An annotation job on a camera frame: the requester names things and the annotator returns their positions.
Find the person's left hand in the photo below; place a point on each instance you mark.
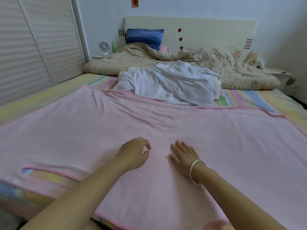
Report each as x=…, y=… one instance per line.
x=132, y=153

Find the person's right hand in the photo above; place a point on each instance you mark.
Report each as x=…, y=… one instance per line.
x=184, y=158

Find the pink towel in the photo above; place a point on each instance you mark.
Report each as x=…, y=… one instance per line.
x=144, y=127

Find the white towel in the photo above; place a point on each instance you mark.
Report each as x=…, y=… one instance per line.
x=177, y=83

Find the person's right forearm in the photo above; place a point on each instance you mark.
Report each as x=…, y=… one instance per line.
x=235, y=203

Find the person's left forearm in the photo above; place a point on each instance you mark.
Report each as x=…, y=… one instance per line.
x=72, y=203

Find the striped pastel bed sheet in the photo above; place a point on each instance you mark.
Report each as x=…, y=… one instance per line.
x=48, y=93

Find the beige quilt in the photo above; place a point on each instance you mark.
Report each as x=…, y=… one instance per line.
x=240, y=69

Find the green bottle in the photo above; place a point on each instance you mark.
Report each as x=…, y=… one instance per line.
x=113, y=48

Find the pink patterned pillow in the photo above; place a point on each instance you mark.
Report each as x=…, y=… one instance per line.
x=164, y=48

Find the small white desk fan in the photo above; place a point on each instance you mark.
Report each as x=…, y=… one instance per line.
x=104, y=47

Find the blue pillow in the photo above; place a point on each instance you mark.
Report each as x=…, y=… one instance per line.
x=144, y=38

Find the cream plush toy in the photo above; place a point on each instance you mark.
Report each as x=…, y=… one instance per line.
x=253, y=59

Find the white nightstand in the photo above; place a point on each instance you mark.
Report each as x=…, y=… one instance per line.
x=280, y=74

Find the white headboard with red dots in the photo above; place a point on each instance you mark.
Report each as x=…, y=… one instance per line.
x=216, y=31

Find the wall switch plate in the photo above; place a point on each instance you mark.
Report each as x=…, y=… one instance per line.
x=121, y=32

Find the red wall hanging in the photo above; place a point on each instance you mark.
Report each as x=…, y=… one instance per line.
x=135, y=1

